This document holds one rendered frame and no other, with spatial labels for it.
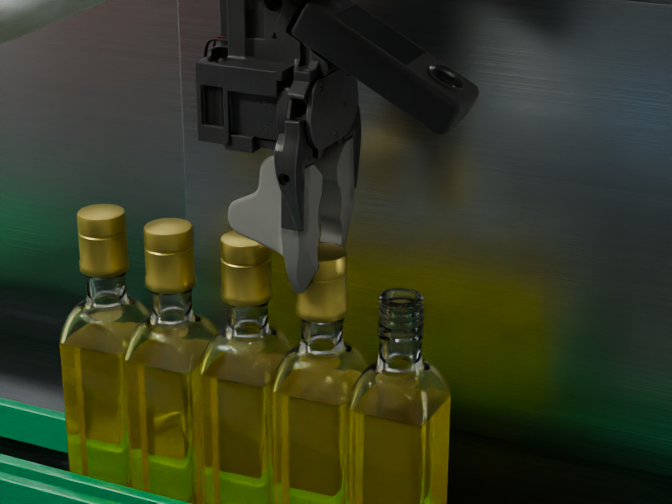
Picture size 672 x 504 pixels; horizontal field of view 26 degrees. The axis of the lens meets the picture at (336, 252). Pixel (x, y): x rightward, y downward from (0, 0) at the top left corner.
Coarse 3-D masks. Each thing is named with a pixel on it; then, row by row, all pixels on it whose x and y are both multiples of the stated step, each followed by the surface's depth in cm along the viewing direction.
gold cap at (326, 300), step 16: (320, 256) 95; (336, 256) 95; (320, 272) 95; (336, 272) 95; (320, 288) 95; (336, 288) 95; (304, 304) 96; (320, 304) 95; (336, 304) 96; (320, 320) 96; (336, 320) 96
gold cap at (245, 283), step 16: (224, 240) 98; (240, 240) 98; (224, 256) 98; (240, 256) 97; (256, 256) 97; (224, 272) 98; (240, 272) 97; (256, 272) 98; (224, 288) 99; (240, 288) 98; (256, 288) 98; (272, 288) 100; (240, 304) 98; (256, 304) 98
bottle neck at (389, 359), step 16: (400, 288) 95; (384, 304) 93; (400, 304) 93; (416, 304) 93; (384, 320) 94; (400, 320) 93; (416, 320) 94; (384, 336) 94; (400, 336) 94; (416, 336) 94; (384, 352) 95; (400, 352) 94; (416, 352) 95; (384, 368) 95; (400, 368) 95; (416, 368) 95
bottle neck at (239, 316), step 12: (228, 312) 100; (240, 312) 99; (252, 312) 99; (264, 312) 100; (228, 324) 100; (240, 324) 99; (252, 324) 99; (264, 324) 100; (240, 336) 99; (252, 336) 99
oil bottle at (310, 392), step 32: (288, 352) 99; (352, 352) 98; (288, 384) 97; (320, 384) 96; (352, 384) 97; (288, 416) 98; (320, 416) 97; (288, 448) 99; (320, 448) 98; (288, 480) 100; (320, 480) 99
